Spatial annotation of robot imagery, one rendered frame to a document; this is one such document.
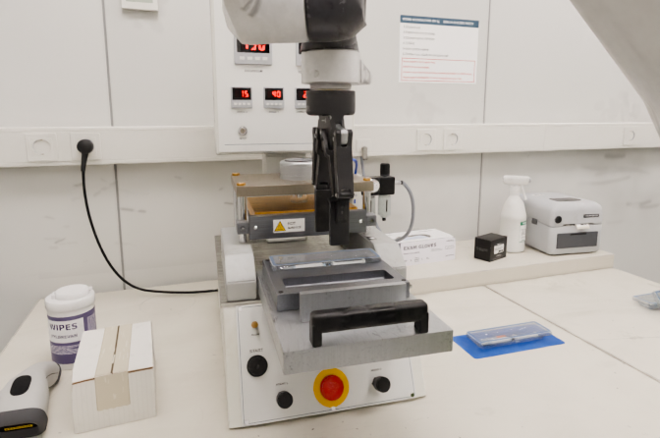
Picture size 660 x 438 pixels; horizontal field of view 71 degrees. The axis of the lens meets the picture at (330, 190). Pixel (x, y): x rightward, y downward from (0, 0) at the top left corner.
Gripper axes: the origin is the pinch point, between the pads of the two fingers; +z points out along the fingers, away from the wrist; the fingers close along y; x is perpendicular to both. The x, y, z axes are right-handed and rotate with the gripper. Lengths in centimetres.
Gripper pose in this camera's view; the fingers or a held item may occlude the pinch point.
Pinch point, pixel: (331, 220)
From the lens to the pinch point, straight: 73.7
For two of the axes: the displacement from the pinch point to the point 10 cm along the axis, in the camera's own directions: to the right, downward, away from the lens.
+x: 9.6, -0.5, 2.8
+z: 0.0, 9.9, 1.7
